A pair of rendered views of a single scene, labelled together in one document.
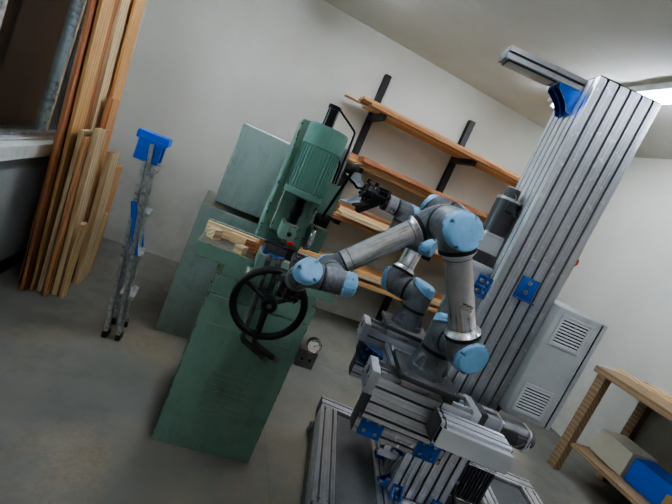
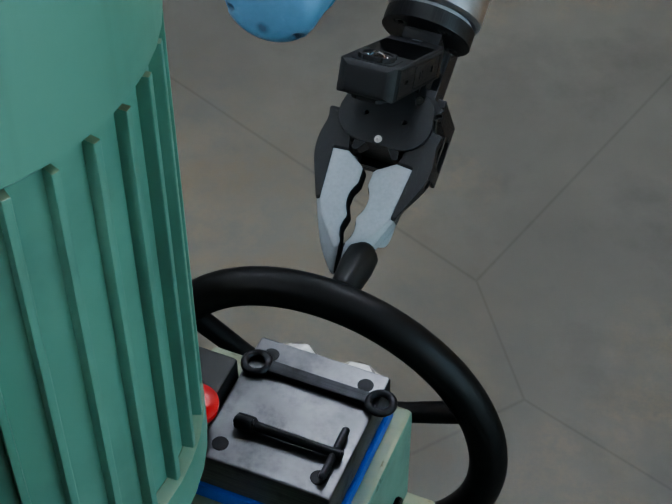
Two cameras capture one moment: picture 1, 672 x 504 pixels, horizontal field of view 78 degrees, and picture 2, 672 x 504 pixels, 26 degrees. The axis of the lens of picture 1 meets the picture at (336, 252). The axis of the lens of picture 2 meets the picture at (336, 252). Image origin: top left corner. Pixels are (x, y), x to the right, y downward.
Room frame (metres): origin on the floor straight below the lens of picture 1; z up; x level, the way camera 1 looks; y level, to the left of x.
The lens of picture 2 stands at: (2.01, 0.56, 1.69)
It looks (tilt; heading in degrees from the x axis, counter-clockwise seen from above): 46 degrees down; 217
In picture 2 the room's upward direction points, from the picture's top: straight up
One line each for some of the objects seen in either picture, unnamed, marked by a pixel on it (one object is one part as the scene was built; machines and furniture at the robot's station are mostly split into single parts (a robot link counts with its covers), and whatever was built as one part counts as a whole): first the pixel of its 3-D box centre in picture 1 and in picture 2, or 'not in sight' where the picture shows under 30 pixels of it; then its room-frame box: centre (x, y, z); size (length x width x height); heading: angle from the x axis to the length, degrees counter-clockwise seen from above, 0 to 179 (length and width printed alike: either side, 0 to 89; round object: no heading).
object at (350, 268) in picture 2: not in sight; (351, 275); (1.44, 0.15, 0.92); 0.06 x 0.03 x 0.03; 14
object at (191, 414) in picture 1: (233, 351); not in sight; (1.93, 0.26, 0.35); 0.58 x 0.45 x 0.71; 14
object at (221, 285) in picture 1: (264, 279); not in sight; (1.93, 0.26, 0.76); 0.57 x 0.45 x 0.09; 14
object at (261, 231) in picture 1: (293, 196); not in sight; (2.10, 0.30, 1.16); 0.22 x 0.22 x 0.72; 14
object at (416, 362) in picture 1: (431, 359); not in sight; (1.47, -0.48, 0.87); 0.15 x 0.15 x 0.10
